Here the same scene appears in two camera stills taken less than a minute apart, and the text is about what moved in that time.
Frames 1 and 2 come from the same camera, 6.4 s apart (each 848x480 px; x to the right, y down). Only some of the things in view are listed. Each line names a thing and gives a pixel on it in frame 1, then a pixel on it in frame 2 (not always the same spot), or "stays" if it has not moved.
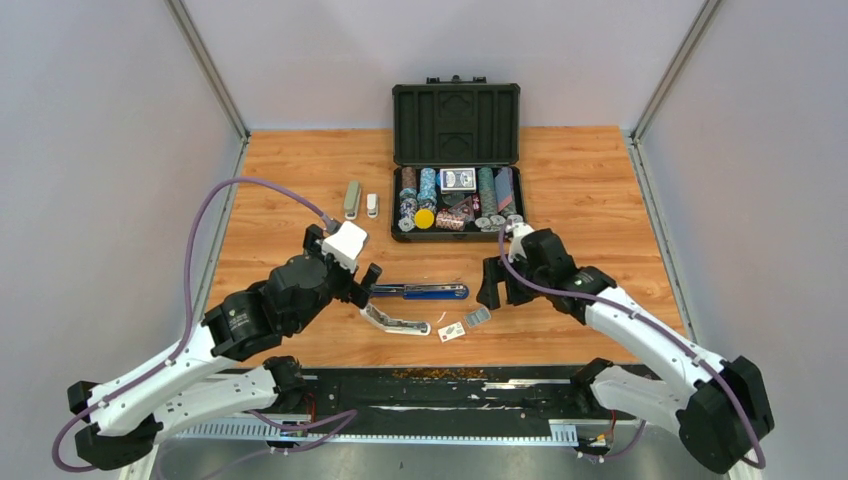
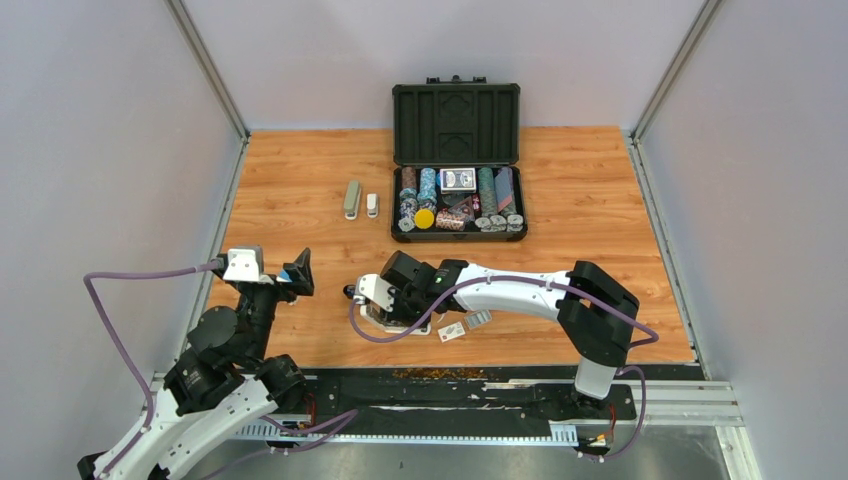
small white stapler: x=372 y=204 stays
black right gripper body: x=537 y=277 to x=407 y=308
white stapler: x=394 y=325 stays
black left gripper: x=357 y=292 to x=302 y=274
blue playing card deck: x=461 y=180 stays
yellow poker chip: x=424 y=219 stays
